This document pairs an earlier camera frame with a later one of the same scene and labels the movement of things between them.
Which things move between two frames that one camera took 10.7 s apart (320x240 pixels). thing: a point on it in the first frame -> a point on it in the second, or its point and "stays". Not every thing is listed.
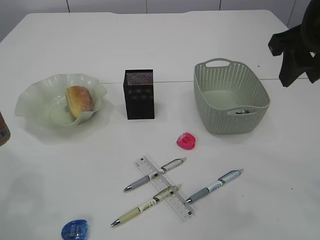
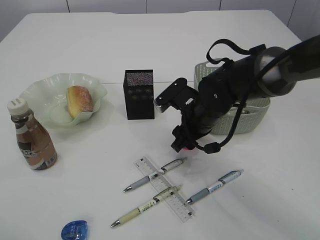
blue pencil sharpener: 75,229 stays
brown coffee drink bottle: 5,132 -> 35,143
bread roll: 80,100 stays
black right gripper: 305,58 -> 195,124
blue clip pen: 221,181 stays
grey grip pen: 170,166 stays
